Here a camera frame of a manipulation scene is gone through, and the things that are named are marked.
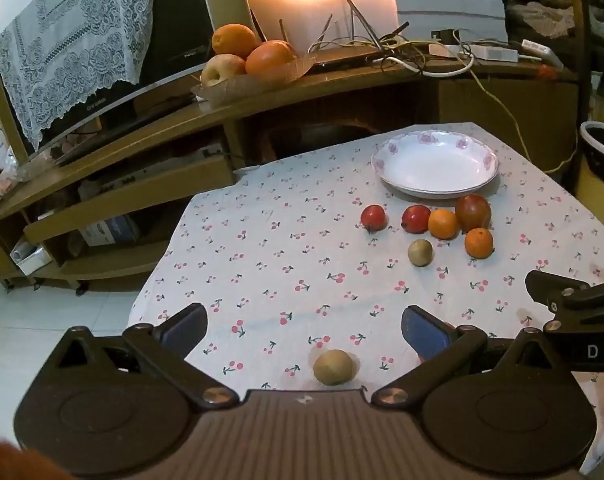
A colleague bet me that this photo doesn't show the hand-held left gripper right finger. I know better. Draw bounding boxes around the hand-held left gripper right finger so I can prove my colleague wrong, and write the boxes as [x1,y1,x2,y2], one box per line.
[371,305,578,408]

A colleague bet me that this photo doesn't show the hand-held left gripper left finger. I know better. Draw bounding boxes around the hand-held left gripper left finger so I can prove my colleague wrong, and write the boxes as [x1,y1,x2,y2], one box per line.
[48,302,240,412]

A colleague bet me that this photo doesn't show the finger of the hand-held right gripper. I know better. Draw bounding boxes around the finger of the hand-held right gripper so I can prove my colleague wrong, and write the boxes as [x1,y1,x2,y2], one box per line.
[525,269,604,312]

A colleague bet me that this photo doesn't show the brown kiwi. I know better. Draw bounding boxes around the brown kiwi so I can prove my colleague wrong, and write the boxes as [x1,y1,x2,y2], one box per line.
[407,239,434,267]
[313,349,356,387]

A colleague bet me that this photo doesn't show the small orange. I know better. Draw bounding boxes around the small orange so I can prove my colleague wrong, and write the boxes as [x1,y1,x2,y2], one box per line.
[464,227,495,259]
[428,208,459,240]

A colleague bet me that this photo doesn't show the red tomato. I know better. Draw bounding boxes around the red tomato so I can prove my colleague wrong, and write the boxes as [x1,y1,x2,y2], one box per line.
[401,205,431,234]
[360,204,387,233]

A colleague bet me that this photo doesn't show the dark red apple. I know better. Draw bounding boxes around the dark red apple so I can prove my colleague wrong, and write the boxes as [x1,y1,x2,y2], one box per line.
[455,193,493,233]

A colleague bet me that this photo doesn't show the white floral plate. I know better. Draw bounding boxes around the white floral plate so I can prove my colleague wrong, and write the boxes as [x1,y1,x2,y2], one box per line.
[371,130,500,200]

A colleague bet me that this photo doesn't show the cherry print tablecloth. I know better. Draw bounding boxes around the cherry print tablecloth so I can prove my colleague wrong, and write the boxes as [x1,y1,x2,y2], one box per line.
[127,122,604,476]

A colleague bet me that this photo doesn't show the blue and white box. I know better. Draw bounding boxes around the blue and white box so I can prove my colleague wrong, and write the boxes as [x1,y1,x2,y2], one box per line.
[78,214,141,247]

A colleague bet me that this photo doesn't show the trash bin with white rim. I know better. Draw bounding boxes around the trash bin with white rim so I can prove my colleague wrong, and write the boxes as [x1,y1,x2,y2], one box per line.
[577,120,604,231]

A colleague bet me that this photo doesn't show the wooden television cabinet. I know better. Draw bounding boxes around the wooden television cabinet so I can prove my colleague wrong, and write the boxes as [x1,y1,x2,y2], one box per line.
[0,52,583,293]

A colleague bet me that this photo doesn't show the white adapter box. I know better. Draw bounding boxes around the white adapter box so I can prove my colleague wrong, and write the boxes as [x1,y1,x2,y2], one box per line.
[521,38,566,70]

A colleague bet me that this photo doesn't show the white power strip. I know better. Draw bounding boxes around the white power strip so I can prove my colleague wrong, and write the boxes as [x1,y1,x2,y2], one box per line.
[428,41,521,64]

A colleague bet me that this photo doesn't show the glass fruit bowl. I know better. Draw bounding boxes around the glass fruit bowl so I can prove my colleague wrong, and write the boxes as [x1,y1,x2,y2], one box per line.
[191,53,319,107]

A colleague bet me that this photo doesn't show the yellow apple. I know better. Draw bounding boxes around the yellow apple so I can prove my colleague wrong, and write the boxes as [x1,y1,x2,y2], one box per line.
[200,54,247,88]

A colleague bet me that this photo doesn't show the large orange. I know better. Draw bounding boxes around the large orange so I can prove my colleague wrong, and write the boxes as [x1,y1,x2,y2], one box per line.
[211,23,259,57]
[245,41,298,77]

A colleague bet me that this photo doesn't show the black router with antennas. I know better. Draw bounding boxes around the black router with antennas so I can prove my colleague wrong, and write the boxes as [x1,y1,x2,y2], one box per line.
[277,0,410,70]

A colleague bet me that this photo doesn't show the flat screen television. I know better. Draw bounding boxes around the flat screen television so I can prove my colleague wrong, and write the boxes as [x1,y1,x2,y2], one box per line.
[0,0,218,163]

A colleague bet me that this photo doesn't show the white lace cloth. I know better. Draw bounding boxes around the white lace cloth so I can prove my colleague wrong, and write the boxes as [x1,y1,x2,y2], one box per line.
[0,0,156,150]

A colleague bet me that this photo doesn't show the yellow cable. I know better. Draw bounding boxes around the yellow cable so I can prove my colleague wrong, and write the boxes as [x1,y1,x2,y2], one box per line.
[466,66,579,175]

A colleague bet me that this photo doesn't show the white cable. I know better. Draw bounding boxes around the white cable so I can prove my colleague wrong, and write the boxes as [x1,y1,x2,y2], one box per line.
[371,52,476,79]

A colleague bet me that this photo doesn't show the tangled thin cables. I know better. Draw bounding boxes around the tangled thin cables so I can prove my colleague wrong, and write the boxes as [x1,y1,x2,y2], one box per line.
[307,20,475,67]

